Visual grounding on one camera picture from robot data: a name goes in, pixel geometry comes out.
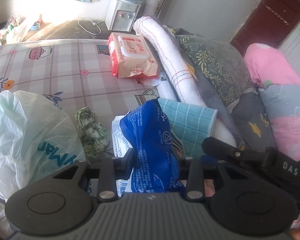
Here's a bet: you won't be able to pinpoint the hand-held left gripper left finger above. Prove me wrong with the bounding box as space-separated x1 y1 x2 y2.
52 152 137 203

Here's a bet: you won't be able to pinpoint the dark grey quilt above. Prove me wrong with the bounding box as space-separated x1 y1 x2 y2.
162 24 278 151

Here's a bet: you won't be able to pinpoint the pink pillow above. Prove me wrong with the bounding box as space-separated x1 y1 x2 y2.
243 42 300 88

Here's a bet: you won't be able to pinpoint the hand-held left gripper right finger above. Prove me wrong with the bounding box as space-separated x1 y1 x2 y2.
184 156 243 202

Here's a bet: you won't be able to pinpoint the white tied plastic bag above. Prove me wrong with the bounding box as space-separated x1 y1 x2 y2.
0 89 87 240

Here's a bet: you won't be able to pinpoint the teal checked towel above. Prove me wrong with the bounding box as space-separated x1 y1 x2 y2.
157 97 218 156

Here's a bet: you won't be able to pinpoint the red wet wipes pack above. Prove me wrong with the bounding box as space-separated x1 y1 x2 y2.
107 31 159 79

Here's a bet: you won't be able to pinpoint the dark red door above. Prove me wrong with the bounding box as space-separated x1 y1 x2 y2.
229 0 300 51

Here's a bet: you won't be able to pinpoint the metal hook rack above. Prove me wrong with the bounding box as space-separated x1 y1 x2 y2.
264 4 290 27

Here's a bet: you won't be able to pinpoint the checked printed bed mat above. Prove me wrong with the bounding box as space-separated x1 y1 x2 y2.
0 38 165 155

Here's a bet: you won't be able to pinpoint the white water dispenser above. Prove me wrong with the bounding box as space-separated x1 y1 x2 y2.
105 0 143 32

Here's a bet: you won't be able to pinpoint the white plastic bags on floor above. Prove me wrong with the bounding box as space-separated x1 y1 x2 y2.
0 12 35 43

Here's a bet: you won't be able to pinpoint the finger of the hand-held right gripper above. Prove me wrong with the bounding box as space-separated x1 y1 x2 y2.
201 136 265 166

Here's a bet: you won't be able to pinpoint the white power cable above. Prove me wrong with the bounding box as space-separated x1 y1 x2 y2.
77 17 107 36

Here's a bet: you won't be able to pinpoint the white foam roll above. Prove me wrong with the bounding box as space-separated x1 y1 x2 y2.
156 78 238 147

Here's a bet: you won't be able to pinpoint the green floral scrunchie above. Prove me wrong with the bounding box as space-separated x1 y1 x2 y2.
74 106 110 161

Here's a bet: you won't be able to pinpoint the rolled white towel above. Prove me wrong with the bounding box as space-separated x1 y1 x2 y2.
133 15 208 106

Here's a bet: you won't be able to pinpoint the grey floral pillow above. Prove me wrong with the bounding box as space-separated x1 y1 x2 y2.
175 34 257 108

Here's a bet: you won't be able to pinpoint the patchwork pink blue quilt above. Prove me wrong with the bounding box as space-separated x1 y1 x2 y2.
258 84 300 161

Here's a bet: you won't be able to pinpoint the blue tissue packet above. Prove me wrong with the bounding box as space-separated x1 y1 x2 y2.
111 99 188 196

